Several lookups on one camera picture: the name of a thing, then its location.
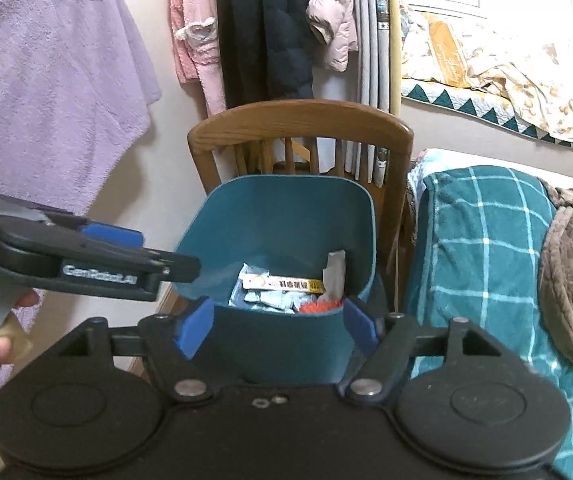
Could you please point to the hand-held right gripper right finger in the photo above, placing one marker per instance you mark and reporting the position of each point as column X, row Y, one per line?
column 361, row 332

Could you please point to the purple fleece garment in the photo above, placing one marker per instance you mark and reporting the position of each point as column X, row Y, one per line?
column 56, row 85

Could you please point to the yellow and white strip packet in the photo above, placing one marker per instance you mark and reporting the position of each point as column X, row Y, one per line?
column 286, row 282

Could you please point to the teal plastic bin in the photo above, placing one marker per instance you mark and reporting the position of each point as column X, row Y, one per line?
column 286, row 220

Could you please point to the quilt with teal triangles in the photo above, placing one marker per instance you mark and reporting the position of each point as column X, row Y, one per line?
column 446, row 95

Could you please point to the floral duvet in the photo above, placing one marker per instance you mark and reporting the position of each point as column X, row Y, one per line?
column 516, row 70

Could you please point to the white bed sheet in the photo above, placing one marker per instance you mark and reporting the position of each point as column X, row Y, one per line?
column 516, row 157

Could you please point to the pink fleece robe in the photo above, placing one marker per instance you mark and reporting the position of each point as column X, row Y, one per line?
column 191, row 0

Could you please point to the pink puffer jacket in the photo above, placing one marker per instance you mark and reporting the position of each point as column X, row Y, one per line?
column 331, row 20

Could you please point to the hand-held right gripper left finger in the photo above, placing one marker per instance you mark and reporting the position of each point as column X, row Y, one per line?
column 194, row 330

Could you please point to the wooden pole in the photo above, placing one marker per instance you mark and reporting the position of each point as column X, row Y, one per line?
column 393, row 35

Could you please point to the teal plaid blanket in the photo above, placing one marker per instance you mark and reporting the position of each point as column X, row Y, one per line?
column 476, row 260

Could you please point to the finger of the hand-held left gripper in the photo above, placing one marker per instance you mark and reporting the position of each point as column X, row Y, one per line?
column 131, row 272
column 111, row 235

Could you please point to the grey hanging fabric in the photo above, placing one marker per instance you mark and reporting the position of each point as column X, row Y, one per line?
column 369, row 35

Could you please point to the wooden chair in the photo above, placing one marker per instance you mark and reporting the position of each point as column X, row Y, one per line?
column 296, row 117

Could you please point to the light blue plastic packet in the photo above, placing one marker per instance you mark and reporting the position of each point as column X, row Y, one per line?
column 271, row 302

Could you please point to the black puffer jacket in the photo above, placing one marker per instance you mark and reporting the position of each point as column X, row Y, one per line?
column 281, row 35

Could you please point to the orange mesh net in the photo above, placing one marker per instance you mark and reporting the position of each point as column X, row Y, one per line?
column 321, row 307

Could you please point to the white paper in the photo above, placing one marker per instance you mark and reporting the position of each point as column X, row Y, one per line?
column 335, row 272

